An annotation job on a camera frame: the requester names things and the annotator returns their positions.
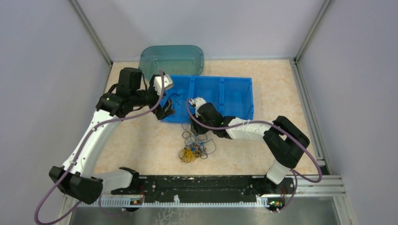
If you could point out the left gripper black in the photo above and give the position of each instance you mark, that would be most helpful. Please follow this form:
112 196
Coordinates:
161 112

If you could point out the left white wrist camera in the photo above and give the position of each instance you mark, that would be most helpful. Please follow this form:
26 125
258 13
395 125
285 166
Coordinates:
167 83

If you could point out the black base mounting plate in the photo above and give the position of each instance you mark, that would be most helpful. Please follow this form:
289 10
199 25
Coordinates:
205 189

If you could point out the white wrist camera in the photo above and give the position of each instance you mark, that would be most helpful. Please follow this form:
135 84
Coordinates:
197 102
167 83

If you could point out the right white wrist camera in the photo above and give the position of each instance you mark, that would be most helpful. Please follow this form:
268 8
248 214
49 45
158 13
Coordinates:
197 102

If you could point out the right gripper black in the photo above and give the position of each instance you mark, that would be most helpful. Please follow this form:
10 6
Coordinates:
196 128

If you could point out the aluminium frame rail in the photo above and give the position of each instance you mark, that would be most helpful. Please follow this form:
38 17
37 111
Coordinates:
326 186

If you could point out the white cable duct strip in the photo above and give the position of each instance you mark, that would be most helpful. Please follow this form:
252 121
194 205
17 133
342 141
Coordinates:
126 201

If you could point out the teal transparent plastic tub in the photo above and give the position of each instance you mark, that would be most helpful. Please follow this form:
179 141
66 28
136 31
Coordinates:
172 59

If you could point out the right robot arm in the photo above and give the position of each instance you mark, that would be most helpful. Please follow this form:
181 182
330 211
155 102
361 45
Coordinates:
286 142

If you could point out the blue three-compartment bin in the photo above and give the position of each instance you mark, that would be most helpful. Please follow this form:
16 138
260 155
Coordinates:
231 96

